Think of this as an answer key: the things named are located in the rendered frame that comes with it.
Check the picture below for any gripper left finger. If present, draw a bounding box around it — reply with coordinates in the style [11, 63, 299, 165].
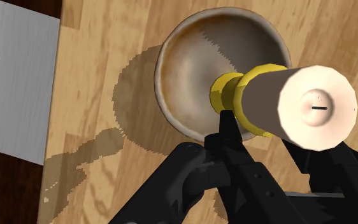
[108, 109, 308, 224]

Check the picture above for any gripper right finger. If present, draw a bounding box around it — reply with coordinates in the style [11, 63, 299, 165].
[282, 139, 358, 224]

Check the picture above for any cream cylinder with yellow rings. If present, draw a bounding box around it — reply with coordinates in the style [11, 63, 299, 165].
[209, 63, 358, 152]

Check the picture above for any brown ceramic bowl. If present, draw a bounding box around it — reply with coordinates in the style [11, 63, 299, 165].
[153, 6, 292, 143]

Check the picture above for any grey cabinet with white handle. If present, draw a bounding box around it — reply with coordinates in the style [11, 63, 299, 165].
[0, 0, 61, 166]

